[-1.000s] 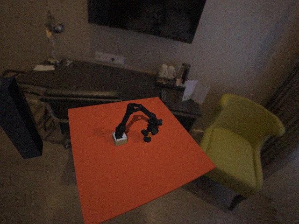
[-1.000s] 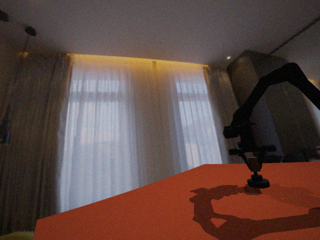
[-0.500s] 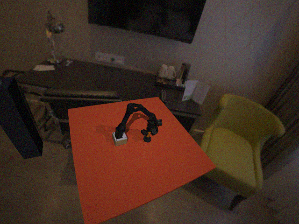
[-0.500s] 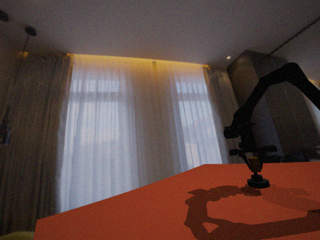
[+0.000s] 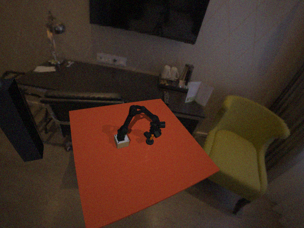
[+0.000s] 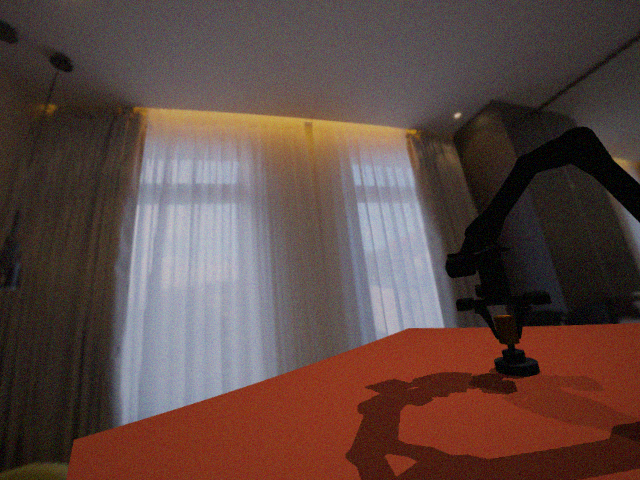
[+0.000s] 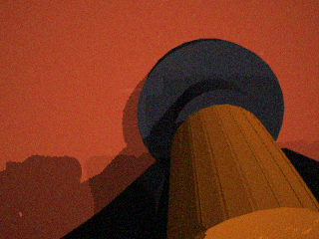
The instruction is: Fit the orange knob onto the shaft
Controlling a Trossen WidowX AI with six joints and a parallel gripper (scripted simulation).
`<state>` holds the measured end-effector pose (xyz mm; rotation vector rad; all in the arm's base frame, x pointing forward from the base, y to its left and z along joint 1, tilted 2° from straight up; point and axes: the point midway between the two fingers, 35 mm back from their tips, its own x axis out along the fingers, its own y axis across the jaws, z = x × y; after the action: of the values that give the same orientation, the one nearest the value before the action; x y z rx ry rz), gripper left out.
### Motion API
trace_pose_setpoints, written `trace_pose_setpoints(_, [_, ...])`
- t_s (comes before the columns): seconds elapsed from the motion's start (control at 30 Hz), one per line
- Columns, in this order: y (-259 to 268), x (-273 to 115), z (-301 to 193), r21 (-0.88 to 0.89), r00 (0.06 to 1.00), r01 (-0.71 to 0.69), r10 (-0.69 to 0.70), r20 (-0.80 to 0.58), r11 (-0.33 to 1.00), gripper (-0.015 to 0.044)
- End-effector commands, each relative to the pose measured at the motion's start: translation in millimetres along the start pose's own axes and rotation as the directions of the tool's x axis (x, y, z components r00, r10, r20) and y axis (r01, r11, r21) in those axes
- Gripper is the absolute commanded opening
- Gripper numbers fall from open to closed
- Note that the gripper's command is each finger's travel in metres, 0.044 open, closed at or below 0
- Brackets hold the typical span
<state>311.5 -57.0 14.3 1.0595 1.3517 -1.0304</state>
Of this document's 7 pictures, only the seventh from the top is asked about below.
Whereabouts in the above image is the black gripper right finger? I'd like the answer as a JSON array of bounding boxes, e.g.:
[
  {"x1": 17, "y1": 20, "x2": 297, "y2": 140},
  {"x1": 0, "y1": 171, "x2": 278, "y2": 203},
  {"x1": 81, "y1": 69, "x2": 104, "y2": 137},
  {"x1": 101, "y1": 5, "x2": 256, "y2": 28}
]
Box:
[{"x1": 280, "y1": 148, "x2": 319, "y2": 202}]

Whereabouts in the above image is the orange knob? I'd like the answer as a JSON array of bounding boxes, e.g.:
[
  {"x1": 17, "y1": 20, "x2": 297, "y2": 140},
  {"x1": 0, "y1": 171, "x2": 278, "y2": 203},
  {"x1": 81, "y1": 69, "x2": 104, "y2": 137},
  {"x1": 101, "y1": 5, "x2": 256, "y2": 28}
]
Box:
[{"x1": 166, "y1": 104, "x2": 319, "y2": 239}]

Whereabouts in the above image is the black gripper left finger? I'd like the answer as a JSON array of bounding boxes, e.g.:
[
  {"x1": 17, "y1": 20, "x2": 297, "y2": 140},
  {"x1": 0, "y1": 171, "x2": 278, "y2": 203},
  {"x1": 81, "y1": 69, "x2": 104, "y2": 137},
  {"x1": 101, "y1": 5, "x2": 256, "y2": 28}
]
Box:
[{"x1": 60, "y1": 158, "x2": 171, "y2": 239}]

